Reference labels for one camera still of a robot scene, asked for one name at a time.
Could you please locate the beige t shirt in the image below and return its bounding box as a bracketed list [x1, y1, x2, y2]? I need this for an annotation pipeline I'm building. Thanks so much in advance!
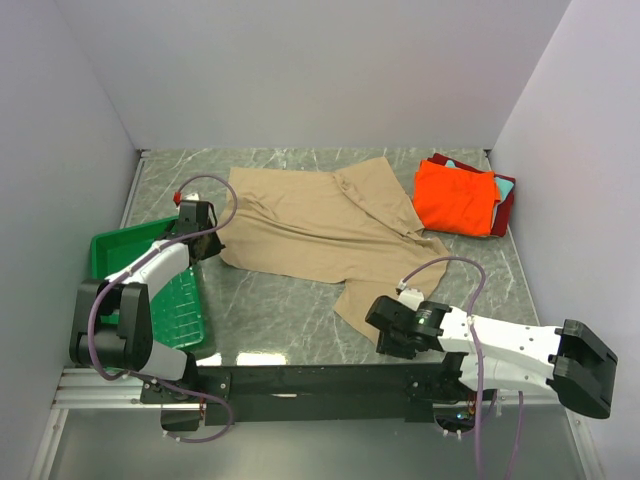
[219, 157, 448, 342]

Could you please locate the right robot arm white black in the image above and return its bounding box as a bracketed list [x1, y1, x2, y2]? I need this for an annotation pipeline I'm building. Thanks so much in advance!
[365, 291, 618, 419]

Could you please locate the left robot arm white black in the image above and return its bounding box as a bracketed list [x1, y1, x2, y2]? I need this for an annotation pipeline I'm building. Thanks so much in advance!
[69, 200, 224, 402]

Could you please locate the green plastic tray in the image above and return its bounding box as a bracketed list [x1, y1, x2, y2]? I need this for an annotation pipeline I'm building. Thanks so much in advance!
[91, 218, 205, 381]

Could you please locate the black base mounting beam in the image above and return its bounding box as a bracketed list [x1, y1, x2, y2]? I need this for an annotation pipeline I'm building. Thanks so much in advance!
[140, 357, 475, 431]

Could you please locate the orange folded t shirt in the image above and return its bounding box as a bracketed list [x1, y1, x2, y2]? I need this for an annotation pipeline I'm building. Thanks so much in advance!
[413, 160, 502, 237]

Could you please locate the dark red folded t shirt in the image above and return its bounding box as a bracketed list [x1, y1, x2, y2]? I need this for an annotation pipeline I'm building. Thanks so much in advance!
[428, 153, 516, 237]

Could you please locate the teal folded t shirt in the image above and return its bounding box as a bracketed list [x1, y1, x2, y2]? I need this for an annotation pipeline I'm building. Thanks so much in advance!
[445, 160, 514, 202]

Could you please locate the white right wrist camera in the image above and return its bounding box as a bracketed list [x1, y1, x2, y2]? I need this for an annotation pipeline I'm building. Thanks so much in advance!
[396, 281, 425, 311]

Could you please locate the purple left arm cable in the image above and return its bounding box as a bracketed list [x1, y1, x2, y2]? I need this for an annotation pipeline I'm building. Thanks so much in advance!
[87, 174, 239, 445]

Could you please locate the aluminium frame rail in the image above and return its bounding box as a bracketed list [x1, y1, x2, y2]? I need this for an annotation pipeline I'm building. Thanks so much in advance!
[27, 363, 601, 480]

